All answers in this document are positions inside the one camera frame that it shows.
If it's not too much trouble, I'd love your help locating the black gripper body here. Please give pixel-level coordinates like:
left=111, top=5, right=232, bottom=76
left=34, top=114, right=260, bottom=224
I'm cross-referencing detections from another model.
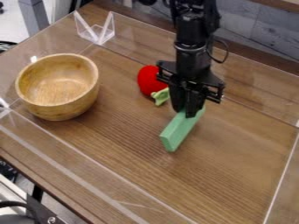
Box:
left=156, top=43, right=225, bottom=103

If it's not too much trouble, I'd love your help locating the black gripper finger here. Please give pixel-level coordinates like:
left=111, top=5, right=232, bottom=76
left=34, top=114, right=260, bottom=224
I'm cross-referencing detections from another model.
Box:
left=168, top=82, right=185, bottom=112
left=185, top=88, right=205, bottom=118

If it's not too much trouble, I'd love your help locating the green rectangular stick block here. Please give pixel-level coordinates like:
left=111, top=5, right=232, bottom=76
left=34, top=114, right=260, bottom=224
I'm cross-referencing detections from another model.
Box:
left=159, top=108, right=205, bottom=152

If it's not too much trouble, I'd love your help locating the brown wooden bowl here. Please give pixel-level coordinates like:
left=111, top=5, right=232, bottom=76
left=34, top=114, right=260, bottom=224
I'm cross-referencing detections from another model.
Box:
left=14, top=53, right=100, bottom=121

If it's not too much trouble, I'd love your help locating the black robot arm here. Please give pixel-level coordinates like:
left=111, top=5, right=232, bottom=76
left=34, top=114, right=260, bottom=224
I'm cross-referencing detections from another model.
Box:
left=156, top=0, right=227, bottom=118

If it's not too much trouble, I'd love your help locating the red plush strawberry toy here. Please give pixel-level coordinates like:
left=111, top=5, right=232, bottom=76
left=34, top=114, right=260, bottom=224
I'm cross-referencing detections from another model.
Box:
left=136, top=65, right=169, bottom=106

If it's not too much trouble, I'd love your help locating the black table leg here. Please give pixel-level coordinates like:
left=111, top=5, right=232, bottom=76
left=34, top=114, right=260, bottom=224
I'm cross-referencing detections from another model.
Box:
left=32, top=185, right=42, bottom=202

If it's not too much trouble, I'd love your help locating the clear acrylic corner bracket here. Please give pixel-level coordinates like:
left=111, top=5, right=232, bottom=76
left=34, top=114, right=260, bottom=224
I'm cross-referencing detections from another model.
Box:
left=73, top=10, right=116, bottom=46

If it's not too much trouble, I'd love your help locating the grey post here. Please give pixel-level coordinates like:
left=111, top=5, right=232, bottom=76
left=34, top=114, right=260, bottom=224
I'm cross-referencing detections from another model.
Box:
left=17, top=0, right=49, bottom=36

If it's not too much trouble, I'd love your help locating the black cable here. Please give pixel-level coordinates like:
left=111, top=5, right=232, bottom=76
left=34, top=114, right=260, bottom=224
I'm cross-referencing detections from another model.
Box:
left=0, top=200, right=36, bottom=224

